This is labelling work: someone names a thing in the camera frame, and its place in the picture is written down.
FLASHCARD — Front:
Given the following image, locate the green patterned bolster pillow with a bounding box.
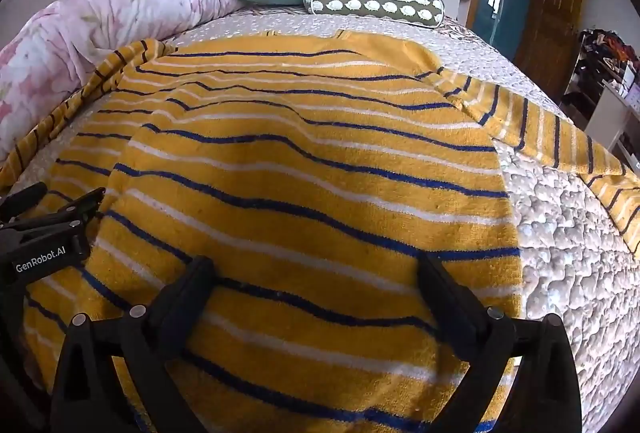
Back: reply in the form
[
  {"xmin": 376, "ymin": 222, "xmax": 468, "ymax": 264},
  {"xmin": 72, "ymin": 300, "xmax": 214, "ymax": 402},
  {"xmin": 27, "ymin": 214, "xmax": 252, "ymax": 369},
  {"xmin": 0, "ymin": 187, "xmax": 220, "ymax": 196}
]
[{"xmin": 303, "ymin": 0, "xmax": 446, "ymax": 29}]

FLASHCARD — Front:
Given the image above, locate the pink floral blanket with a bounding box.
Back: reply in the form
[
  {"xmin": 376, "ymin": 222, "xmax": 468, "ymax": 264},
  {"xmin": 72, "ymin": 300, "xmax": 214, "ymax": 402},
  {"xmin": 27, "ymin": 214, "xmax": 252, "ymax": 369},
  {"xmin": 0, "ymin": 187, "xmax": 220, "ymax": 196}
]
[{"xmin": 0, "ymin": 0, "xmax": 246, "ymax": 164}]

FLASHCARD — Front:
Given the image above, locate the beige quilted bedspread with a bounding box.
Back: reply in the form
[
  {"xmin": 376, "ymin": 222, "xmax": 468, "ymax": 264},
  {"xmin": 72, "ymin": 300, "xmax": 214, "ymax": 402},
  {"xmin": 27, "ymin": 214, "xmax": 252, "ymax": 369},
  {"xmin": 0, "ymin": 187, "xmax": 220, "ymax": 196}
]
[{"xmin": 0, "ymin": 5, "xmax": 640, "ymax": 433}]

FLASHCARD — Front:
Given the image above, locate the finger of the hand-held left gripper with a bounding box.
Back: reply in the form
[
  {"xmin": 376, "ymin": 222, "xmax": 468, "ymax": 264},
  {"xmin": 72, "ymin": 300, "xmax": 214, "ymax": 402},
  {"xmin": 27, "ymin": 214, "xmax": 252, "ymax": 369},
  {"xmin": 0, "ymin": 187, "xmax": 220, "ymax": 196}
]
[
  {"xmin": 0, "ymin": 187, "xmax": 107, "ymax": 239},
  {"xmin": 0, "ymin": 183, "xmax": 48, "ymax": 220}
]

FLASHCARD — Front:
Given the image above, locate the yellow striped sweater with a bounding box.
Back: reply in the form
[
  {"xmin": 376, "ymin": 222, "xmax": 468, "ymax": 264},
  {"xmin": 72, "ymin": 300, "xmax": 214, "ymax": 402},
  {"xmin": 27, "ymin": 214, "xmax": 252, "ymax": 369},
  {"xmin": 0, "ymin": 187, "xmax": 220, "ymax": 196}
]
[{"xmin": 0, "ymin": 30, "xmax": 640, "ymax": 433}]

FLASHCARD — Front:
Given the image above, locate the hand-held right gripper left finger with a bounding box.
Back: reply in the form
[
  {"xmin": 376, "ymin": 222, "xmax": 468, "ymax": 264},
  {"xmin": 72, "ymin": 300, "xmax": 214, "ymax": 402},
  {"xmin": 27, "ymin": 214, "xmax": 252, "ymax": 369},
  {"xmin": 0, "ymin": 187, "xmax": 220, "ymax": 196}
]
[{"xmin": 50, "ymin": 255, "xmax": 216, "ymax": 433}]

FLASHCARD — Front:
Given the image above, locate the cluttered white shelf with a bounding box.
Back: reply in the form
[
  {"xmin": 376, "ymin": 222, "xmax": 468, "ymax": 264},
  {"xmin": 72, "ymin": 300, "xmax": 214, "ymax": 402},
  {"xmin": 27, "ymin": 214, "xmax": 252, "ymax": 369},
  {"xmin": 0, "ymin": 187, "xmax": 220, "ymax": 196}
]
[{"xmin": 559, "ymin": 28, "xmax": 640, "ymax": 174}]

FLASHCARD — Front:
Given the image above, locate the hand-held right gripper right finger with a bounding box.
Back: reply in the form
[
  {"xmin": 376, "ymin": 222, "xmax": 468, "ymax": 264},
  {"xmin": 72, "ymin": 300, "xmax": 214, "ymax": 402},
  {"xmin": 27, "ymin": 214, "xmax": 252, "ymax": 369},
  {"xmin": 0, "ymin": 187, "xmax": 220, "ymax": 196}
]
[{"xmin": 417, "ymin": 253, "xmax": 584, "ymax": 433}]

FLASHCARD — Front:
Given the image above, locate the wooden door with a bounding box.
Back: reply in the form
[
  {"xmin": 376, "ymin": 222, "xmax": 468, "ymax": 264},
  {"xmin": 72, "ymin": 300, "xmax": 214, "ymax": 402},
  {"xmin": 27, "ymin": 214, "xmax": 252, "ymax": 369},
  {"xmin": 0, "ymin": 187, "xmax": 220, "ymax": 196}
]
[{"xmin": 514, "ymin": 0, "xmax": 589, "ymax": 86}]

